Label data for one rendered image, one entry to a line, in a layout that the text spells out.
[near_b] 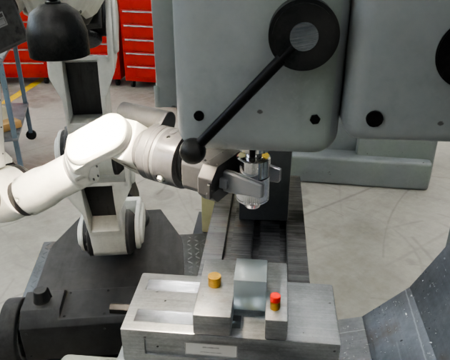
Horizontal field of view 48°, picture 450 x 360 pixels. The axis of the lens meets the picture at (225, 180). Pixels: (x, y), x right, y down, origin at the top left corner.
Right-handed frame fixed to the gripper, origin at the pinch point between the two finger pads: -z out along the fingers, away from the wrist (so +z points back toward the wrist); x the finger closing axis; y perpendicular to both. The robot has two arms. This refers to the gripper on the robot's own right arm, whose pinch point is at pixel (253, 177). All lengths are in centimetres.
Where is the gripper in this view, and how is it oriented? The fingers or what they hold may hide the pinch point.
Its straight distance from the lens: 71.1
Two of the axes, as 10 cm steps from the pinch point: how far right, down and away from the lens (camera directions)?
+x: 5.1, -3.9, 7.7
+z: -8.6, -2.4, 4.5
